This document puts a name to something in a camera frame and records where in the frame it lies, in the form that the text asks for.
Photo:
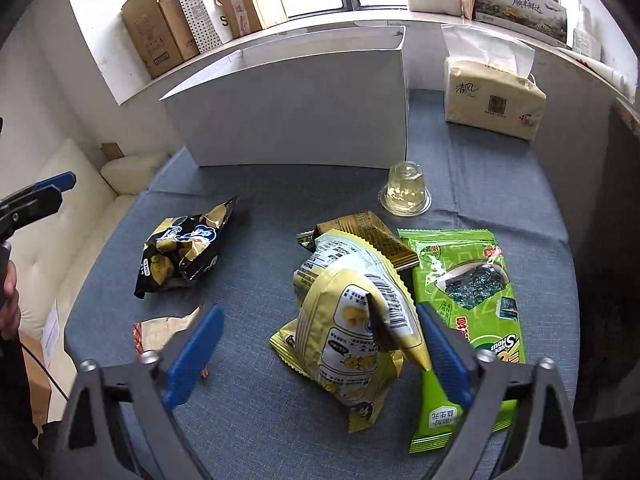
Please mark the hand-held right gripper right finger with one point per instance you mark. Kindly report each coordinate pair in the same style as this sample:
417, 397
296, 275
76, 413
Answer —
445, 360

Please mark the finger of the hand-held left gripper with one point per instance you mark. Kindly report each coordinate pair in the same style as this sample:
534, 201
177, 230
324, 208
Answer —
52, 182

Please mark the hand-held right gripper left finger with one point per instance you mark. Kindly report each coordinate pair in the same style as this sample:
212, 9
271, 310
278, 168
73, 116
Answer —
192, 355

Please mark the beige packet with orange edges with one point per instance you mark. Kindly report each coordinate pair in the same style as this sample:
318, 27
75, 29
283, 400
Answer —
162, 332

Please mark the green seaweed snack packet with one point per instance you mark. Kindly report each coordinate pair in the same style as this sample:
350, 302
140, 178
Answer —
465, 270

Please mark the pale yellow snack packet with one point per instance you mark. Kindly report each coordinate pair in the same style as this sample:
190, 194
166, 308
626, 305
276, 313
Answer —
350, 340

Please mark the black and yellow snack bag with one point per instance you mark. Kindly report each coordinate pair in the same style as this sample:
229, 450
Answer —
182, 245

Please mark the golden snack packet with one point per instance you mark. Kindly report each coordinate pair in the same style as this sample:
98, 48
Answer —
380, 235

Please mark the clear jelly cup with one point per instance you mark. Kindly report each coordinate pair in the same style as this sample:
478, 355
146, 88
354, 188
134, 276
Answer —
405, 192

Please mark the white cardboard box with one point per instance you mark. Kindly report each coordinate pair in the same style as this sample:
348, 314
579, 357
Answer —
300, 105

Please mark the person's left hand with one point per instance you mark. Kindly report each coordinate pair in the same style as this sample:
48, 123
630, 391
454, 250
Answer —
9, 290

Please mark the cream leather sofa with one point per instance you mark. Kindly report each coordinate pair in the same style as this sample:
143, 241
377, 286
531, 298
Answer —
75, 230

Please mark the small flat cardboard piece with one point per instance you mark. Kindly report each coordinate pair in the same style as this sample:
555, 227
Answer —
112, 151

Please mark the brown cardboard box on floor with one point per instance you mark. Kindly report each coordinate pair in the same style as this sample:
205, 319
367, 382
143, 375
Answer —
37, 390

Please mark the tall brown cardboard box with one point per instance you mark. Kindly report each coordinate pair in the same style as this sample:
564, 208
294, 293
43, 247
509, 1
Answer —
155, 30

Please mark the person's dark clothing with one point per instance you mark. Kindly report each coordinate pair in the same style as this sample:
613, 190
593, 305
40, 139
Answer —
20, 430

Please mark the polka dot paper bag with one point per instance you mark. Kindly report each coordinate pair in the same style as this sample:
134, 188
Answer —
197, 10

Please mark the small open cardboard box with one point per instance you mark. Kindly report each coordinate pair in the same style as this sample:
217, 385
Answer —
245, 7

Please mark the cream tissue pack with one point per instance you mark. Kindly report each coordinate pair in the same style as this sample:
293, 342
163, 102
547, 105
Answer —
492, 97

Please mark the white tube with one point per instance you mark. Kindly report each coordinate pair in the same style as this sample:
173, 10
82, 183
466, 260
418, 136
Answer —
605, 71

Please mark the white plastic bottle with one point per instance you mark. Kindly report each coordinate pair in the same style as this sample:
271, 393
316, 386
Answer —
587, 35

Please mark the landscape printed box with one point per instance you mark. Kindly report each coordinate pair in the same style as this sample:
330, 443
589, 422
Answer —
520, 7

